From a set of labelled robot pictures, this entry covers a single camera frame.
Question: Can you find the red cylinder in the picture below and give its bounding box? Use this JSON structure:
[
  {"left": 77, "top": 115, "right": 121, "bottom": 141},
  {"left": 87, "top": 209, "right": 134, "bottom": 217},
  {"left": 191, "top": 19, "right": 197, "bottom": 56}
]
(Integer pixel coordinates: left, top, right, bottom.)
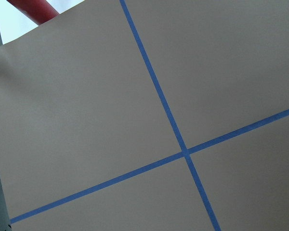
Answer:
[{"left": 7, "top": 0, "right": 59, "bottom": 25}]

